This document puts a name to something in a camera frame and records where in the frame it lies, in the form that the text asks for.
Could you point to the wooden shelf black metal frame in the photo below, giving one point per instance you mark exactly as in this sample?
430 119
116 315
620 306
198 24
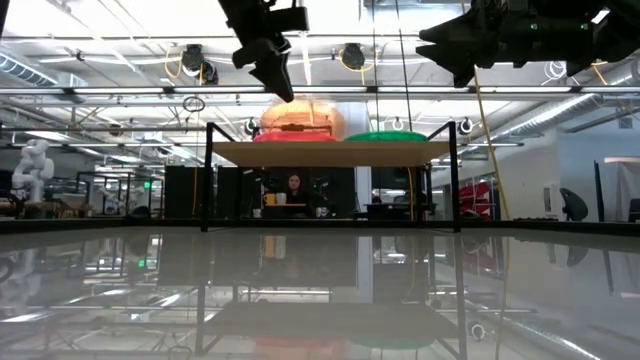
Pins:
330 154

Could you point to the white mug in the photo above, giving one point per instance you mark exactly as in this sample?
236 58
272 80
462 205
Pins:
281 198
321 212

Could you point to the red metal equipment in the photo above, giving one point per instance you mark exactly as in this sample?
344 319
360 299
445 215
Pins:
475 197

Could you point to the yellow mug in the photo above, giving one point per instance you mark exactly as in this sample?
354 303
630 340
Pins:
270 199

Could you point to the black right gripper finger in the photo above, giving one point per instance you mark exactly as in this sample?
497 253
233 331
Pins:
465 57
460 30

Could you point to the black partition panels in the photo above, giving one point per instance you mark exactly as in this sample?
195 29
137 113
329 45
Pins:
225 195

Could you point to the person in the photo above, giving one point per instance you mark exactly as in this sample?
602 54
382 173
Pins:
295 192

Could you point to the black table frame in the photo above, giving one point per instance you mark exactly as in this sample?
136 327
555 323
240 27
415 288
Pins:
550 226

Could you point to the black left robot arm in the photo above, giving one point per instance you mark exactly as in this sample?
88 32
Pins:
2 15

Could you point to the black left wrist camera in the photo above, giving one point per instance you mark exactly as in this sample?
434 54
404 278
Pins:
290 20

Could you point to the dark office chair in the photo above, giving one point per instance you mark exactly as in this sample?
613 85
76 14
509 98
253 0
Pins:
574 205

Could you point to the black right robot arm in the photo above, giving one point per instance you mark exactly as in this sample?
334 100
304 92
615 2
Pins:
620 30

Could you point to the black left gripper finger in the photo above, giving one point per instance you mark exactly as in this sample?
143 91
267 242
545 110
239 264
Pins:
260 50
277 75

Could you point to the silver ventilation duct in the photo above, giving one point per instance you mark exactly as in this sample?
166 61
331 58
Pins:
575 107

